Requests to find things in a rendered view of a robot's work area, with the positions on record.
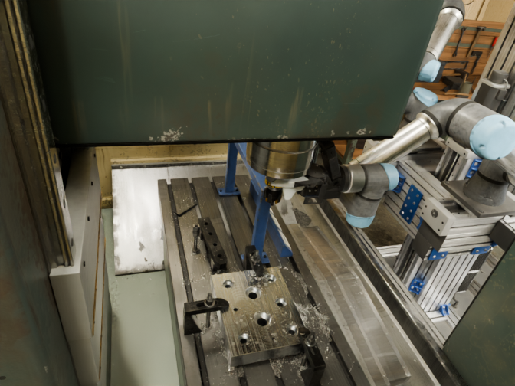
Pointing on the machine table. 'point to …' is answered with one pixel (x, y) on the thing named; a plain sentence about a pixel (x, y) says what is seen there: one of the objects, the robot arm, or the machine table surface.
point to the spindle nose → (281, 158)
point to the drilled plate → (262, 352)
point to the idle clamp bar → (212, 244)
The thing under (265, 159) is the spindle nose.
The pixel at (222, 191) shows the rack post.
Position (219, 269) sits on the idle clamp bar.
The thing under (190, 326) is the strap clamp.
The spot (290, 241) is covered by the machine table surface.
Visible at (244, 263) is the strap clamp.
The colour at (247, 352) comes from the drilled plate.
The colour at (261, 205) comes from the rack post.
